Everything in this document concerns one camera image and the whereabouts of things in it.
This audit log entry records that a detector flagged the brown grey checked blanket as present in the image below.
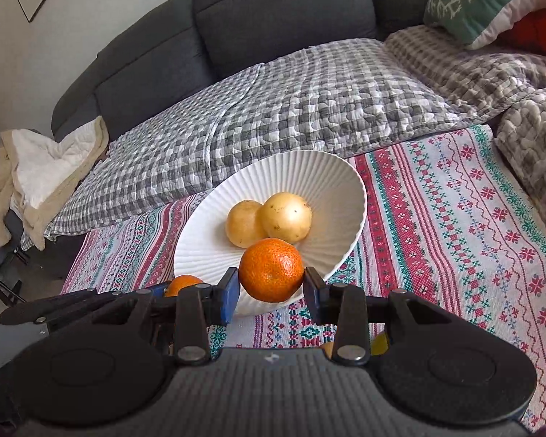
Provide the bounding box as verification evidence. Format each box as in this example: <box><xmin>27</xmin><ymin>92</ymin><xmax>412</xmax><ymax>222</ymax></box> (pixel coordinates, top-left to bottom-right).
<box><xmin>384</xmin><ymin>25</ymin><xmax>546</xmax><ymax>121</ymax></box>

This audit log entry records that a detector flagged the small orange mandarin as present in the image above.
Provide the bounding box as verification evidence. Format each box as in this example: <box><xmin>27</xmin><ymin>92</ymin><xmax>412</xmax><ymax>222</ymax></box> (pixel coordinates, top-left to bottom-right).
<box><xmin>165</xmin><ymin>274</ymin><xmax>205</xmax><ymax>298</ymax></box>

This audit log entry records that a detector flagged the round yellow fruit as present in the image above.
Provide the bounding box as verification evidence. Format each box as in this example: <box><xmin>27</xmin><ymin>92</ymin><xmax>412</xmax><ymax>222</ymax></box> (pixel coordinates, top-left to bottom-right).
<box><xmin>226</xmin><ymin>200</ymin><xmax>269</xmax><ymax>249</ymax></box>
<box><xmin>260</xmin><ymin>192</ymin><xmax>312</xmax><ymax>243</ymax></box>

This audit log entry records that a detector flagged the red green patterned cloth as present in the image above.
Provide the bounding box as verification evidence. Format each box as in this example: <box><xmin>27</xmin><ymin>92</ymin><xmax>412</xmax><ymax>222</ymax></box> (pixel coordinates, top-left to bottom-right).
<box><xmin>60</xmin><ymin>125</ymin><xmax>546</xmax><ymax>433</ymax></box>

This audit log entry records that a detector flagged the dark grey sofa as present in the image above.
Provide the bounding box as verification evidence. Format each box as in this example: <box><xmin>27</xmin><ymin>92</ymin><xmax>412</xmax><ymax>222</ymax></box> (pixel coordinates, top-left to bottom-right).
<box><xmin>50</xmin><ymin>0</ymin><xmax>474</xmax><ymax>144</ymax></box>

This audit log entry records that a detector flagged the dark furniture frame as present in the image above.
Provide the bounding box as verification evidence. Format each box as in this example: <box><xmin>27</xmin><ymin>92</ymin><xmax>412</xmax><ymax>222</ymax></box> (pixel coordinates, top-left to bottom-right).
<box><xmin>0</xmin><ymin>180</ymin><xmax>32</xmax><ymax>310</ymax></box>

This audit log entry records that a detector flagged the beige fleece blanket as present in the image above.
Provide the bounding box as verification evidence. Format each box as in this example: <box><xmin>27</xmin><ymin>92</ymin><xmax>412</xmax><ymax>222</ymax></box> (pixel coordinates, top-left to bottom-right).
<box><xmin>0</xmin><ymin>116</ymin><xmax>110</xmax><ymax>251</ymax></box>

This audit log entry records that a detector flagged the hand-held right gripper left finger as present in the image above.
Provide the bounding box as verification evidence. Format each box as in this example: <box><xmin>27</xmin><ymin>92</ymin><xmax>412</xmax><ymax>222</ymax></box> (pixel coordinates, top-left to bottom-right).
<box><xmin>88</xmin><ymin>267</ymin><xmax>241</xmax><ymax>366</ymax></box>

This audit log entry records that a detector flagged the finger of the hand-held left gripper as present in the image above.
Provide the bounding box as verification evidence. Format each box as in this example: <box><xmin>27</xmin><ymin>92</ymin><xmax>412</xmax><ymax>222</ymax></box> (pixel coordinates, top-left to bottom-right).
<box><xmin>0</xmin><ymin>288</ymin><xmax>120</xmax><ymax>326</ymax></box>

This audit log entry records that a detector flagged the white ribbed bowl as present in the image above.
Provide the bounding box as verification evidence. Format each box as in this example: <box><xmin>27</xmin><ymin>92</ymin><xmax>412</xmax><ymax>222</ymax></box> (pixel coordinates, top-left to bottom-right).
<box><xmin>173</xmin><ymin>150</ymin><xmax>368</xmax><ymax>317</ymax></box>

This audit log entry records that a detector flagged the grey white checked quilt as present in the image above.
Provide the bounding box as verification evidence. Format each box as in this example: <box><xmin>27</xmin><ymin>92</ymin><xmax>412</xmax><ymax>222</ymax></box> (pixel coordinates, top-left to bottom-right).
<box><xmin>20</xmin><ymin>39</ymin><xmax>483</xmax><ymax>251</ymax></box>

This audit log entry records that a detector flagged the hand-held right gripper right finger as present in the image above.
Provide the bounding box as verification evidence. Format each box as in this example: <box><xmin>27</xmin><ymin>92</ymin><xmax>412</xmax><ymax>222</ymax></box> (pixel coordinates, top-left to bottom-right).
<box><xmin>302</xmin><ymin>266</ymin><xmax>466</xmax><ymax>366</ymax></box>

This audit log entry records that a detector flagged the grey quilted blanket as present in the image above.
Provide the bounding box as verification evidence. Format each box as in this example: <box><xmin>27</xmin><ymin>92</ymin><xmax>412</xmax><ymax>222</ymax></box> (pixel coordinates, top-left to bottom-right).
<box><xmin>494</xmin><ymin>84</ymin><xmax>546</xmax><ymax>242</ymax></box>

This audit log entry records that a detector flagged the large orange mandarin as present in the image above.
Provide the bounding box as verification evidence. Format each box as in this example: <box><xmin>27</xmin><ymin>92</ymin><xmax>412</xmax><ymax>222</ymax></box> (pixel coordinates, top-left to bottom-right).
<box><xmin>239</xmin><ymin>237</ymin><xmax>305</xmax><ymax>303</ymax></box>

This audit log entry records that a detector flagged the red cushion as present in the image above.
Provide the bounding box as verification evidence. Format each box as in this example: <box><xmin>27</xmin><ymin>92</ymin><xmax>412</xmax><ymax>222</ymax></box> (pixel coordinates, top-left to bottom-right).
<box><xmin>496</xmin><ymin>7</ymin><xmax>546</xmax><ymax>60</ymax></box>

